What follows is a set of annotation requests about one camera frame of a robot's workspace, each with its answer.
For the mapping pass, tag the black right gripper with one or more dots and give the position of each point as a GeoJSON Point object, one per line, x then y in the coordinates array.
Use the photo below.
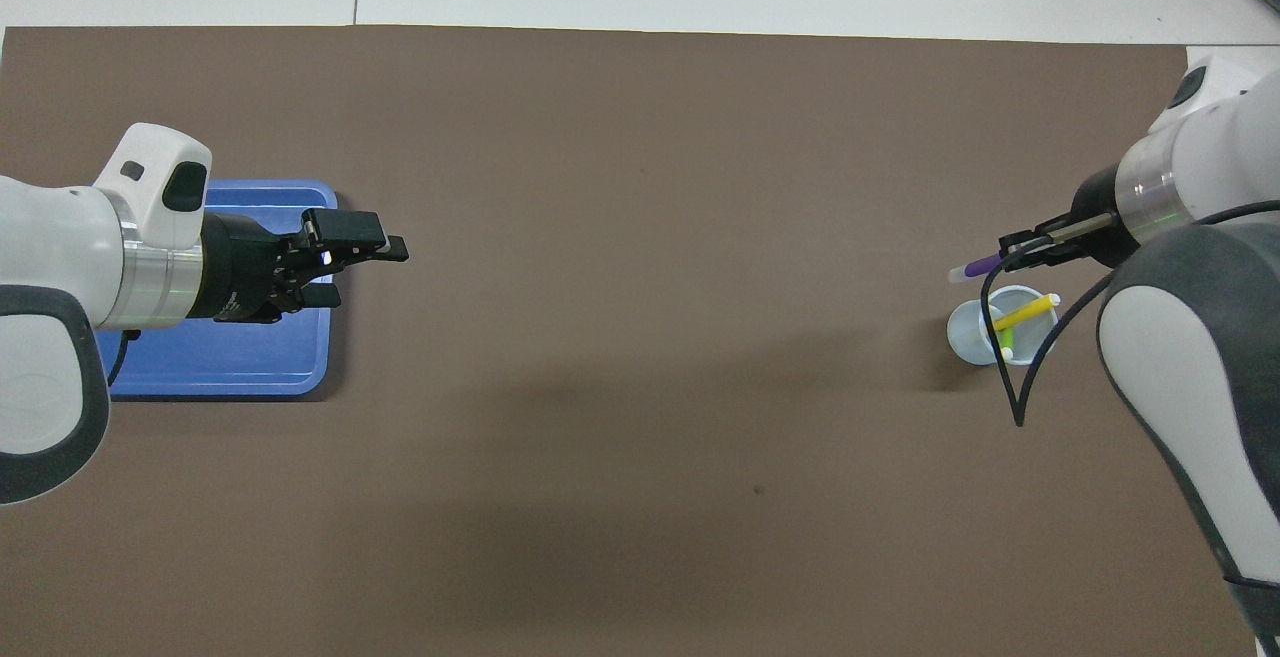
{"type": "Point", "coordinates": [1100, 222]}

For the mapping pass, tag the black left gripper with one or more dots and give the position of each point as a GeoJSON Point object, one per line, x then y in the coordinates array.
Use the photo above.
{"type": "Point", "coordinates": [240, 267]}

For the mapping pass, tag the purple marker pen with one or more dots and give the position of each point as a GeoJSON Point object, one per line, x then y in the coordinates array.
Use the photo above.
{"type": "Point", "coordinates": [975, 267]}

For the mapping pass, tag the yellow marker pen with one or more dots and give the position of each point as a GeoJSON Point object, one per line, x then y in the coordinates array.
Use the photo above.
{"type": "Point", "coordinates": [1025, 313]}

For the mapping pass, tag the green marker pen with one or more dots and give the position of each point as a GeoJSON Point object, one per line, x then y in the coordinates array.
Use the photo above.
{"type": "Point", "coordinates": [1006, 339]}

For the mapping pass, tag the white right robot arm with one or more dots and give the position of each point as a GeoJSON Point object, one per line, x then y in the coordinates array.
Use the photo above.
{"type": "Point", "coordinates": [1200, 357]}

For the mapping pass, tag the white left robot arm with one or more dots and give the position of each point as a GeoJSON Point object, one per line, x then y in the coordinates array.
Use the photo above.
{"type": "Point", "coordinates": [60, 247]}

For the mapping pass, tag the blue plastic tray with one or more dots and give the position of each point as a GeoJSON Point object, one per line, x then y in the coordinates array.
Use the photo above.
{"type": "Point", "coordinates": [230, 357]}

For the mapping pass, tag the translucent plastic cup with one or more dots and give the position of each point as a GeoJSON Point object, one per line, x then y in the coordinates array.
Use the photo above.
{"type": "Point", "coordinates": [968, 337]}

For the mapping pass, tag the brown table mat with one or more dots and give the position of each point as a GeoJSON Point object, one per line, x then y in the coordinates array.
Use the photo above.
{"type": "Point", "coordinates": [640, 337]}

